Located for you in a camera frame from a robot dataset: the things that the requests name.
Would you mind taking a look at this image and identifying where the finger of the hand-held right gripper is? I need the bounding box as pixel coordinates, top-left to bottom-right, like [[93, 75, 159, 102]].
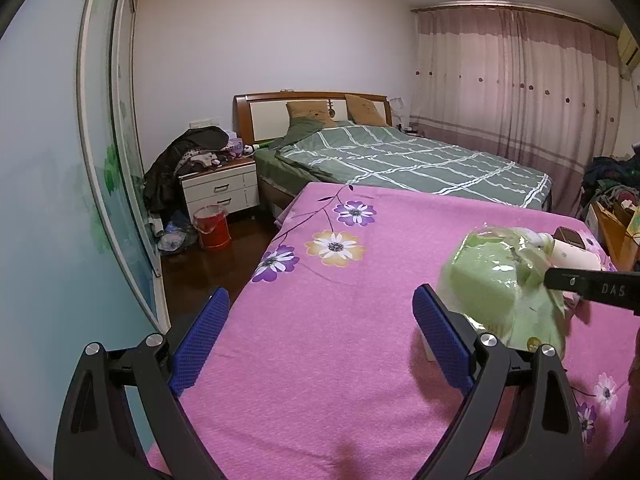
[[544, 266, 640, 317]]

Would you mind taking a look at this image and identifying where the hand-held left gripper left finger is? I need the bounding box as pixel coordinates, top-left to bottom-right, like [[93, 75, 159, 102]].
[[54, 287, 232, 480]]

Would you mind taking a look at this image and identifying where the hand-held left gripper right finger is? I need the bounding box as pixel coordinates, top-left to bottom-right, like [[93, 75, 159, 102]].
[[412, 284, 586, 480]]

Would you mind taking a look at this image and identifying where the small brown box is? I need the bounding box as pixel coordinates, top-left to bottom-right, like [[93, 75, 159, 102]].
[[552, 226, 587, 249]]

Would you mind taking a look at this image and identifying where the green plastic bag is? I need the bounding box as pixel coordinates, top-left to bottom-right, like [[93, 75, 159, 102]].
[[439, 226, 571, 361]]

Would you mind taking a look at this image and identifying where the wooden desk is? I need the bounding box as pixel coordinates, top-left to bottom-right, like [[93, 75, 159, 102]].
[[587, 202, 640, 271]]

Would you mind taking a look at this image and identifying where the plastic bags heap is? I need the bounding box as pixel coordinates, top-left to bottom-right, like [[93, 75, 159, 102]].
[[157, 210, 198, 253]]

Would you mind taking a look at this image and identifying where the mixed clothes heap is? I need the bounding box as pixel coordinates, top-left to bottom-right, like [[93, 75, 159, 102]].
[[582, 155, 640, 211]]

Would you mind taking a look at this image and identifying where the red bucket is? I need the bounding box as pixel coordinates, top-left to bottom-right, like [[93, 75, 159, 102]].
[[193, 203, 232, 250]]

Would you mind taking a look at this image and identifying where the purple floral tablecloth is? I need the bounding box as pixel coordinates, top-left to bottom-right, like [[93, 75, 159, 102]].
[[145, 181, 640, 480]]

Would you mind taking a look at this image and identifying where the white nightstand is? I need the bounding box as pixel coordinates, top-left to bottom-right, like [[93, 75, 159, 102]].
[[180, 156, 261, 221]]

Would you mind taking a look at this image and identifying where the dark clothes pile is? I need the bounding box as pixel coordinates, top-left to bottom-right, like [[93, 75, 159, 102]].
[[143, 126, 231, 213]]

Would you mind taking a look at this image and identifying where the green plaid duvet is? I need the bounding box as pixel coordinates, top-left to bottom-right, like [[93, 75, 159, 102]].
[[254, 120, 553, 209]]

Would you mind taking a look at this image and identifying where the pink white curtain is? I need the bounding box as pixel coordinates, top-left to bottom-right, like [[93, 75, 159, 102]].
[[411, 6, 626, 218]]

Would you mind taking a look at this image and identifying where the glass wardrobe sliding door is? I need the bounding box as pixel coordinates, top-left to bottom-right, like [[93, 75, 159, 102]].
[[0, 0, 171, 411]]

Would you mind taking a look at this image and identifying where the bed with green quilt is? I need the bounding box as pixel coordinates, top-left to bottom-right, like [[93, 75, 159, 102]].
[[232, 91, 553, 211]]

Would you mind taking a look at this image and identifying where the brown pillow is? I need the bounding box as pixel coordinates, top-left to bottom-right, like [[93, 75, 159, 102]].
[[345, 94, 388, 126], [286, 101, 331, 123]]

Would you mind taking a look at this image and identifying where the beige air conditioner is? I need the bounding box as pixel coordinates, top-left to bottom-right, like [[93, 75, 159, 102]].
[[617, 22, 640, 68]]

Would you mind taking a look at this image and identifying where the wooden curtain rail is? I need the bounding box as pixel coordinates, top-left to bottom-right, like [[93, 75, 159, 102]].
[[410, 2, 621, 38]]

